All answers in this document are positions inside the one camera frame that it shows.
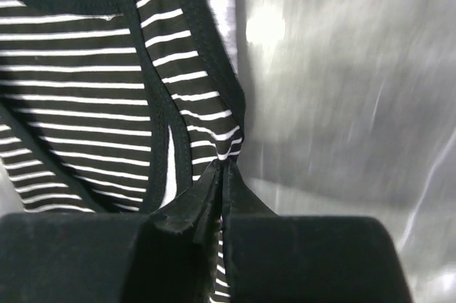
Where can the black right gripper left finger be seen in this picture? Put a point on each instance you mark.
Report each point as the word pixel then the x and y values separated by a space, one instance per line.
pixel 169 255

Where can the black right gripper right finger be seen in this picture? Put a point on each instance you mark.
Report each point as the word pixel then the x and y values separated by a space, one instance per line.
pixel 272 258

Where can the black white striped tank top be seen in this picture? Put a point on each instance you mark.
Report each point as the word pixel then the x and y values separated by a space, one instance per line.
pixel 118 106

